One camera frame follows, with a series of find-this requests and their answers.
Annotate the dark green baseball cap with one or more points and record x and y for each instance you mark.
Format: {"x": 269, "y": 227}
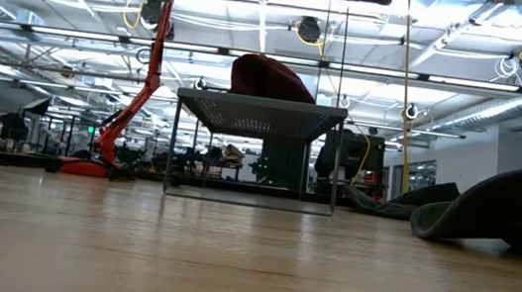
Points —
{"x": 508, "y": 206}
{"x": 413, "y": 204}

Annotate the grey perforated metal shelf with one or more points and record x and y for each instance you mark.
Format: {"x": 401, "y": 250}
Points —
{"x": 261, "y": 103}

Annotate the black equipment cabinet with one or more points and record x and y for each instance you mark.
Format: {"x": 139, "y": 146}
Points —
{"x": 353, "y": 150}

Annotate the red desk lamp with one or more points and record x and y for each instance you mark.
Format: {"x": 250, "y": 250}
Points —
{"x": 155, "y": 53}

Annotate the small round ceiling reel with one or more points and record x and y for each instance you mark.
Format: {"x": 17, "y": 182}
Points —
{"x": 410, "y": 112}

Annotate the black studio softbox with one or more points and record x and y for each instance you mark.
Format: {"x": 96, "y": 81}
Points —
{"x": 37, "y": 106}

